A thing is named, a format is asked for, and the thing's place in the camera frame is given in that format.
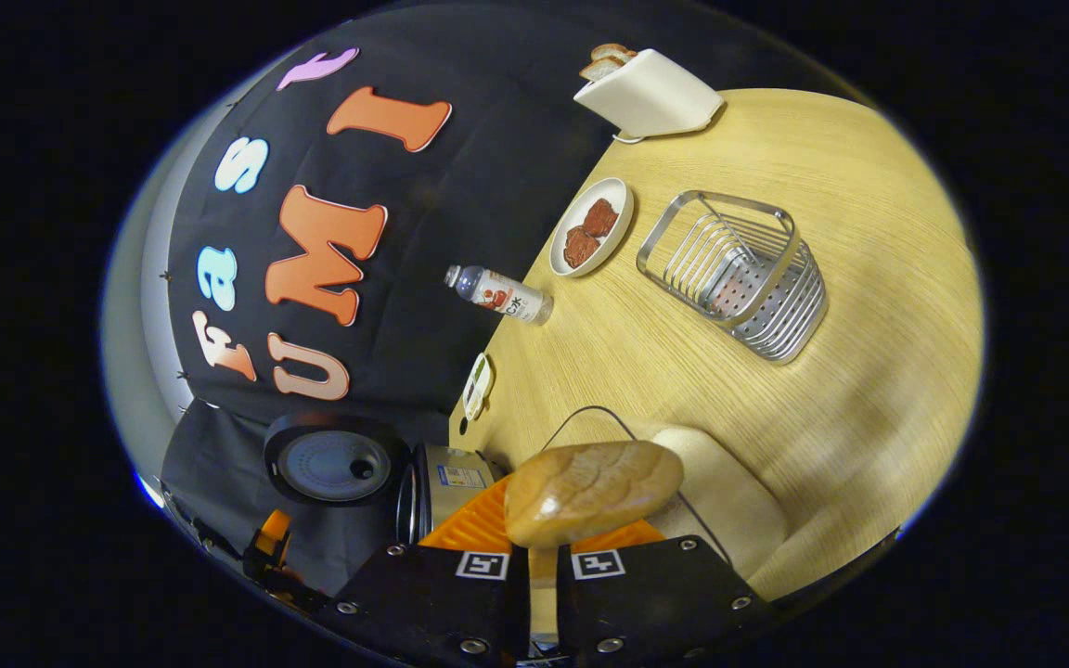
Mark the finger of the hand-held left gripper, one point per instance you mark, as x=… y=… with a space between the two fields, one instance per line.
x=275 y=543

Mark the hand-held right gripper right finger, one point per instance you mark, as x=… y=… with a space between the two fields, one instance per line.
x=655 y=594

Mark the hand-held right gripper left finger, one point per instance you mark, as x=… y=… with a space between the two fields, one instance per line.
x=442 y=603

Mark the black rice cooker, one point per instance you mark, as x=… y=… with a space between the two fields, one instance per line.
x=335 y=464

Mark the wooden spoon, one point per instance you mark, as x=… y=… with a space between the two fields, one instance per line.
x=590 y=492

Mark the white divided bean dish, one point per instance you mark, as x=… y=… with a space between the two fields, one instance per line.
x=478 y=385

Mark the clear plastic bottle red label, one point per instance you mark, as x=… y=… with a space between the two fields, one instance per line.
x=511 y=299

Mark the white plate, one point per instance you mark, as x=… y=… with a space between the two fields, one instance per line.
x=613 y=199

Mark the black backdrop cloth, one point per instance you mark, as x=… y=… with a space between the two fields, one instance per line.
x=479 y=186

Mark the white toaster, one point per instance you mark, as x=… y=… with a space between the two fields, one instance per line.
x=650 y=93

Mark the bread slice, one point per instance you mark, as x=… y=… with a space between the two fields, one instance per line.
x=599 y=69
x=613 y=53

